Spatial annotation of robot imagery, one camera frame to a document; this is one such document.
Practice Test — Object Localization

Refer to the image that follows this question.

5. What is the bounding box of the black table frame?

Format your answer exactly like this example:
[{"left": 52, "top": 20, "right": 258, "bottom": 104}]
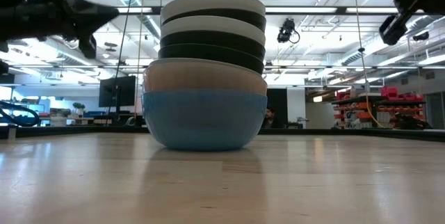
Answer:
[{"left": 0, "top": 123, "right": 445, "bottom": 143}]

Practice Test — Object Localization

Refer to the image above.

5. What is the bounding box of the red storage bin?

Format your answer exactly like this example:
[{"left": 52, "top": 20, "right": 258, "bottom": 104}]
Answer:
[
  {"left": 381, "top": 86, "right": 400, "bottom": 99},
  {"left": 398, "top": 93, "right": 425, "bottom": 102}
]

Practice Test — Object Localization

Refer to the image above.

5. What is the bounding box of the pink translucent bowl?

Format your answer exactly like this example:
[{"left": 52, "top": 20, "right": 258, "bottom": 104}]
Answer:
[{"left": 142, "top": 60, "right": 268, "bottom": 97}]

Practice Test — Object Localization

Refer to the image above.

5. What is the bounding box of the black overhead camera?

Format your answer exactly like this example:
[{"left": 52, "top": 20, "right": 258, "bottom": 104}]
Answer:
[{"left": 277, "top": 17, "right": 301, "bottom": 45}]

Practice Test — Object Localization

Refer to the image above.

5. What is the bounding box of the black computer monitor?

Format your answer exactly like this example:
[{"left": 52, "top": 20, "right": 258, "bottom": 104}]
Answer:
[{"left": 99, "top": 75, "right": 136, "bottom": 124}]

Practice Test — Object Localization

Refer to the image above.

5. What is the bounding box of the black hanging cable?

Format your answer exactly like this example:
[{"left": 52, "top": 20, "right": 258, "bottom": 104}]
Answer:
[{"left": 106, "top": 0, "right": 137, "bottom": 117}]

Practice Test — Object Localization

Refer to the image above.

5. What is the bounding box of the blue translucent bowl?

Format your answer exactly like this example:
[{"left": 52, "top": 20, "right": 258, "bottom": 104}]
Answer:
[{"left": 141, "top": 90, "right": 268, "bottom": 152}]

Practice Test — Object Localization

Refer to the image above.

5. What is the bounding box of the person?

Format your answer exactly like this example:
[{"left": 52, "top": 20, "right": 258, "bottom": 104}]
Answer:
[{"left": 262, "top": 107, "right": 279, "bottom": 129}]

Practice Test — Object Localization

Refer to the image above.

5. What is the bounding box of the dark looped cable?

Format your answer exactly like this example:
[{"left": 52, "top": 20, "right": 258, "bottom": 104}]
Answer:
[{"left": 0, "top": 100, "right": 41, "bottom": 128}]

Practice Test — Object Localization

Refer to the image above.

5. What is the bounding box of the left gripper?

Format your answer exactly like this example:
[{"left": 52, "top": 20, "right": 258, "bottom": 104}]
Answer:
[{"left": 24, "top": 0, "right": 119, "bottom": 60}]

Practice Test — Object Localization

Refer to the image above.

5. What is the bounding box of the small potted plant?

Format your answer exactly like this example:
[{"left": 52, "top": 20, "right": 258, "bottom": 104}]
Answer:
[{"left": 72, "top": 102, "right": 86, "bottom": 119}]

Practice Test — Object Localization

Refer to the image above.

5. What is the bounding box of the yellow hanging cable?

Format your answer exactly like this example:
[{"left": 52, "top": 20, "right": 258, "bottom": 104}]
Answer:
[{"left": 353, "top": 0, "right": 385, "bottom": 129}]

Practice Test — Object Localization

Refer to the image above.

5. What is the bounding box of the storage shelf unit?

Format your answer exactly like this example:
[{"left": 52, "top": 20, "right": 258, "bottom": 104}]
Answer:
[{"left": 332, "top": 86, "right": 427, "bottom": 130}]

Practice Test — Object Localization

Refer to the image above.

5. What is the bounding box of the grey bowl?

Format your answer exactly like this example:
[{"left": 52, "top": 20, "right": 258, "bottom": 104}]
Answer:
[{"left": 147, "top": 58, "right": 268, "bottom": 79}]

